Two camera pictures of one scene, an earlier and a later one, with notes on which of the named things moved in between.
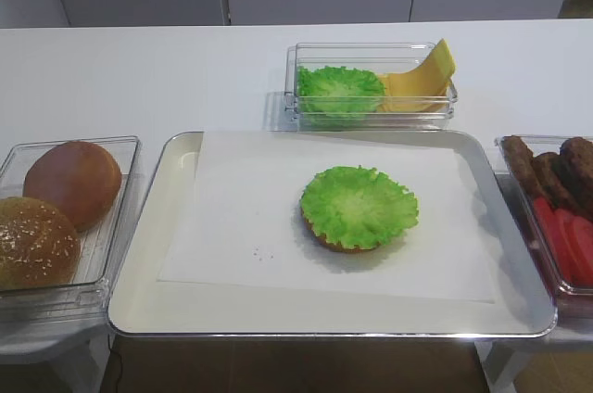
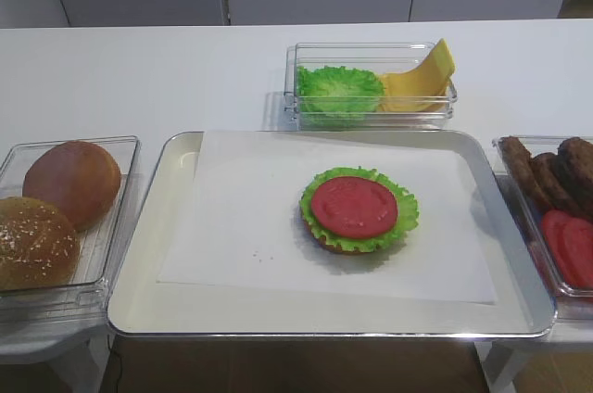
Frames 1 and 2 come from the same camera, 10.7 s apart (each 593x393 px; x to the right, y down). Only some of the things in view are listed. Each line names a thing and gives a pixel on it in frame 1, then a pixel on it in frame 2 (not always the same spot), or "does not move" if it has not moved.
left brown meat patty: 523,166 does not move
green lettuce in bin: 337,98 does not move
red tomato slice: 556,239 -> 355,207
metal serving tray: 323,234 does not move
